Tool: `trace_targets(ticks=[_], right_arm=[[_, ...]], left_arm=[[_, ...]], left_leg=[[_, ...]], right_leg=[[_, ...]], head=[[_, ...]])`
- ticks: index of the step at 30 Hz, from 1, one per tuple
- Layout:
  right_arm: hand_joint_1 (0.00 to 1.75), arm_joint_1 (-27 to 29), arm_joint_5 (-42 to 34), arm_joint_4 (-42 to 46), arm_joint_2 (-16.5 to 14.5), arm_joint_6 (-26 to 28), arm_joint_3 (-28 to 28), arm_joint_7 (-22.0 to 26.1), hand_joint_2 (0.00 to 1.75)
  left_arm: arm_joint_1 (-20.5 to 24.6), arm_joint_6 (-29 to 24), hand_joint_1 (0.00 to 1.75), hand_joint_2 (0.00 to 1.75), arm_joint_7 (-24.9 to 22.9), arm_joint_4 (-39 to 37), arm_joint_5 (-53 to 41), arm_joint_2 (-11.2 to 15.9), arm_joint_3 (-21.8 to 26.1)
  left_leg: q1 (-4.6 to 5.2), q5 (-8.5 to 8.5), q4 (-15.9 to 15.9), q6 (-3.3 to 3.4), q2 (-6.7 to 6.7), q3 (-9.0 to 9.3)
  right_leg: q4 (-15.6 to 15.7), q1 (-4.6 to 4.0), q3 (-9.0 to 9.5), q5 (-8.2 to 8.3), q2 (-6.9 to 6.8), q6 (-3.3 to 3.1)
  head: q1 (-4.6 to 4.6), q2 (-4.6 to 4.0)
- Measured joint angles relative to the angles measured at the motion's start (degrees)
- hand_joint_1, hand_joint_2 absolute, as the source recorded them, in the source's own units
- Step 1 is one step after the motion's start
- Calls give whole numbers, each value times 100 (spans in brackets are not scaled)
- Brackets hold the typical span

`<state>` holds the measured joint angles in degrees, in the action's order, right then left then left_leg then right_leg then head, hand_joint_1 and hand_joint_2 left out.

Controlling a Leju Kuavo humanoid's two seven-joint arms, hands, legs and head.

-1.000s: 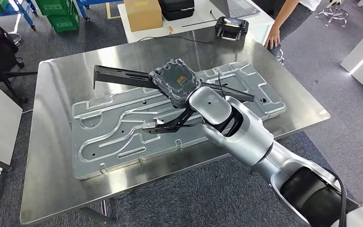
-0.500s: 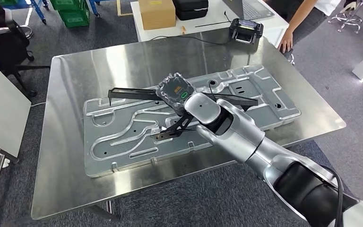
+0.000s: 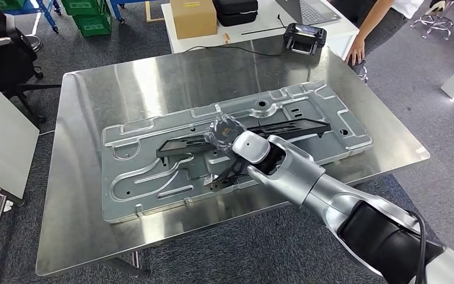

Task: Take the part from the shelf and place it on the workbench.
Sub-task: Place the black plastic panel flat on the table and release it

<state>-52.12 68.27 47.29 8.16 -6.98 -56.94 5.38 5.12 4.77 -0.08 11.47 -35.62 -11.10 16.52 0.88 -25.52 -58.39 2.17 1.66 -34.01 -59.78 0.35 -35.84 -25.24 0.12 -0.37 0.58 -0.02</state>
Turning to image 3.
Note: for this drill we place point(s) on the long black plastic part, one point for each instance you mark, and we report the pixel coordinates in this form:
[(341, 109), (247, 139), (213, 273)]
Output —
[(289, 128)]

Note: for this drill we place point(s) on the person's forearm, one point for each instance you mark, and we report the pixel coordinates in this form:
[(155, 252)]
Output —
[(372, 19)]

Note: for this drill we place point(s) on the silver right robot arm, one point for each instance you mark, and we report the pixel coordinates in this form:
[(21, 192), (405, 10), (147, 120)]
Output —
[(297, 176)]

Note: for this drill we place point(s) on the stainless steel workbench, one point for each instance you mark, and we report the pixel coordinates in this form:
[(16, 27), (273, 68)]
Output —
[(133, 78)]

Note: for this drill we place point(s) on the stamped grey metal plate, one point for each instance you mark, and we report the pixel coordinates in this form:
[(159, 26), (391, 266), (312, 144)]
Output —
[(152, 196)]

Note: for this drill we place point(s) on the white desk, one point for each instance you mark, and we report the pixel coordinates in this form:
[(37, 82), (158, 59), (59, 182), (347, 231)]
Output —
[(268, 21)]

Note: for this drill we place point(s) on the brown cardboard box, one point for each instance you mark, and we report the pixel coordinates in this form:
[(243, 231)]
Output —
[(193, 17)]

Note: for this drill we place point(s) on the black handheld device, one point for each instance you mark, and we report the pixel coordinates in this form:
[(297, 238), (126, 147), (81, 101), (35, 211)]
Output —
[(304, 37)]

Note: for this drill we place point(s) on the black carry case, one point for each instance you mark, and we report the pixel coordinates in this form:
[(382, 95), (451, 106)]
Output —
[(235, 11)]

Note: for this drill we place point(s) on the yellow floor tape square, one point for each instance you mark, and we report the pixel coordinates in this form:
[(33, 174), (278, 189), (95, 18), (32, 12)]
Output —
[(147, 11)]

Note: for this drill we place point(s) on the grey laptop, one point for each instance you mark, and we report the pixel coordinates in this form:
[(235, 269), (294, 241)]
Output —
[(309, 9)]

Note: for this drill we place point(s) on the person's hand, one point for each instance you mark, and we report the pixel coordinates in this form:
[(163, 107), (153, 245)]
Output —
[(355, 51)]

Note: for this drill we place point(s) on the green plastic crate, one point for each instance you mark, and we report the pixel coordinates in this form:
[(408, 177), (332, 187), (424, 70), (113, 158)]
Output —
[(94, 25), (9, 4), (82, 6)]

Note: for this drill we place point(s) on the person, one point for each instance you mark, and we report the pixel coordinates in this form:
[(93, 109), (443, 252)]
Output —
[(383, 19)]

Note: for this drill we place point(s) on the white panel cabinet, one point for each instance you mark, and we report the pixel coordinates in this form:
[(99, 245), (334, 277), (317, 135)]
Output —
[(0, 137)]

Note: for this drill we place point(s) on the chrome base stool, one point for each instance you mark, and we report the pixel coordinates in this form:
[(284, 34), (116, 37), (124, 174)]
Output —
[(432, 23)]

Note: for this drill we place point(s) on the black office chair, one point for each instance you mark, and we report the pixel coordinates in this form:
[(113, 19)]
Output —
[(0, 58)]

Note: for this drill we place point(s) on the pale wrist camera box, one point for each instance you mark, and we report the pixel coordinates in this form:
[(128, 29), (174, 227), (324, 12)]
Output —
[(212, 183)]

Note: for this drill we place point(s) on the blue cart frame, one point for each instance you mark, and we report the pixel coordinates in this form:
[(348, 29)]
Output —
[(50, 15), (115, 9)]

